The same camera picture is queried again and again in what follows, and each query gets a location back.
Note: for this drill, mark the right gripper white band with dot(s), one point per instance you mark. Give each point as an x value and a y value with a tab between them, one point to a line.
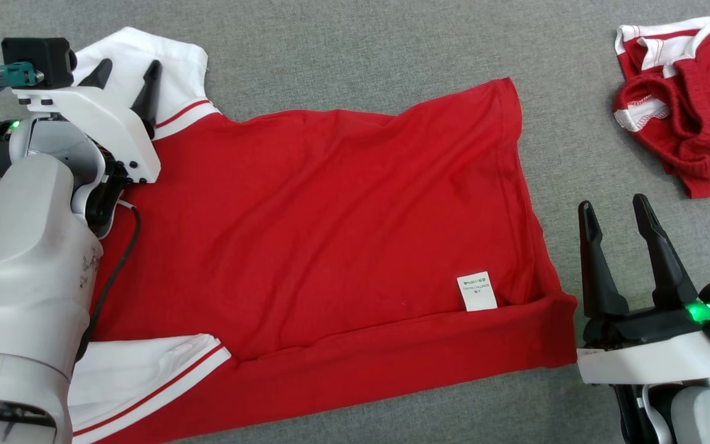
638	361

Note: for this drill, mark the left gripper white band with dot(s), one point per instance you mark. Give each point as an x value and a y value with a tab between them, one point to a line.
102	117

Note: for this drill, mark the red shirt white sleeves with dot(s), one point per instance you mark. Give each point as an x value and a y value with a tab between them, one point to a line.
330	216

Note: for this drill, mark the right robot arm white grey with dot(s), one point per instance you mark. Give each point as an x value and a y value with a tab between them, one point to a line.
700	416

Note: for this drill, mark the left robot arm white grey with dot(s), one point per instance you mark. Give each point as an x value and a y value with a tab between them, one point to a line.
22	246

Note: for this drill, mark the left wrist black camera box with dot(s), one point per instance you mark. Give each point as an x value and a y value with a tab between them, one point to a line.
40	52

